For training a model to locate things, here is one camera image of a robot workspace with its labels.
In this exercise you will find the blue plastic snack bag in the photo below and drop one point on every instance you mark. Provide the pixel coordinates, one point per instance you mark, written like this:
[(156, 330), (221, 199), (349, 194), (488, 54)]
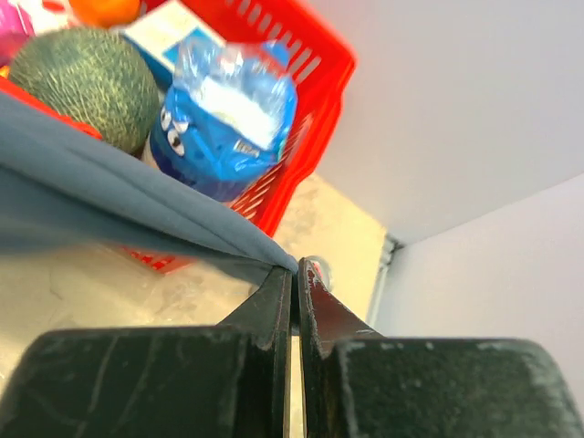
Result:
[(225, 118)]

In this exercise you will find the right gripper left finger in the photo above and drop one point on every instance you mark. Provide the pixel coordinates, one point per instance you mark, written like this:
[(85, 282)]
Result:
[(227, 380)]

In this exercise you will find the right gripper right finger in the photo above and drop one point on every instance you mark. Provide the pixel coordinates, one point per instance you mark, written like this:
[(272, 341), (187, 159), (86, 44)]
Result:
[(359, 383)]

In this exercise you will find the red plastic shopping basket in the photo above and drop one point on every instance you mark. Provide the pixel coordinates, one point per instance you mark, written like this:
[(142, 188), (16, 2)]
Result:
[(320, 66)]

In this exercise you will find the green netted melon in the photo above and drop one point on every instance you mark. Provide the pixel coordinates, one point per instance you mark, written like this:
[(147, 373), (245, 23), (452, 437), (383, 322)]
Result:
[(93, 76)]

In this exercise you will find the pink white small box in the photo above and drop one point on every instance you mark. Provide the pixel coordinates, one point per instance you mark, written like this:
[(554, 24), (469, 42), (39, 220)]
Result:
[(48, 15)]

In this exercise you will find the navy blue printed t-shirt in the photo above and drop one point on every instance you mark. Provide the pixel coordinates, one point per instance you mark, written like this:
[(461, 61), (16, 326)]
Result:
[(60, 187)]

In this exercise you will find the blue white carton box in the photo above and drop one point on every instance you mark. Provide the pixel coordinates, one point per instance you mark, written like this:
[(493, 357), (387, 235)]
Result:
[(157, 35)]

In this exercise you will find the magenta small box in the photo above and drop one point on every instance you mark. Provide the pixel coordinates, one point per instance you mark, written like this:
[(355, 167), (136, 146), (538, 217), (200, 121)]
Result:
[(16, 29)]

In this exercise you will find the right orange fruit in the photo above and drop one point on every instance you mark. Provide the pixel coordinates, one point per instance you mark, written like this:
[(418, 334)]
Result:
[(106, 13)]

